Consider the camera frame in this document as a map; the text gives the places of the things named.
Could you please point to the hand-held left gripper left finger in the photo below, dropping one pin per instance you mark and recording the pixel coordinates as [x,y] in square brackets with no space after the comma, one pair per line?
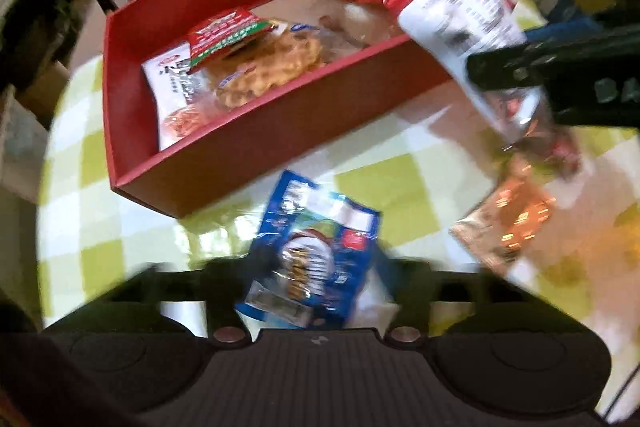
[220,302]

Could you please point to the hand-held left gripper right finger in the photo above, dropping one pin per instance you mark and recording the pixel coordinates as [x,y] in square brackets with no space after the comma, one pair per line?
[415,297]

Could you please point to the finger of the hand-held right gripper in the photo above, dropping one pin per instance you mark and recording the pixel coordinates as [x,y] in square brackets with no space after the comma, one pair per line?
[500,67]
[565,32]

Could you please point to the dark clear snack packet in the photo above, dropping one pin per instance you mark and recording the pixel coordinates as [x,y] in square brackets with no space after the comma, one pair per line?
[460,12]

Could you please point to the blue snack packet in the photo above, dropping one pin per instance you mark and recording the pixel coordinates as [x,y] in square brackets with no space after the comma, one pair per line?
[310,247]

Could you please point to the orange-brown snack packet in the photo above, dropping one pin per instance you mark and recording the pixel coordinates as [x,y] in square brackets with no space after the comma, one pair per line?
[510,217]

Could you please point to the red cardboard box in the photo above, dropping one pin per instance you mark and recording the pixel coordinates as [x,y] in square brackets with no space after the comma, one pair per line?
[240,162]

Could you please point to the clear cake packet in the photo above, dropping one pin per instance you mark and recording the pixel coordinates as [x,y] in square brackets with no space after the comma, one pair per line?
[360,24]

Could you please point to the white spicy strip packet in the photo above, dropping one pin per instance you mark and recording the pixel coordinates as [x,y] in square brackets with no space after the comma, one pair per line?
[170,92]

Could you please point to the waffle packet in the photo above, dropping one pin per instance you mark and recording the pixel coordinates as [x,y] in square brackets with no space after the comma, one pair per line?
[270,62]

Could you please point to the red green snack packet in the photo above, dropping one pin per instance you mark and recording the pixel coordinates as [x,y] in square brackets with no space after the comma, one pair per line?
[225,37]

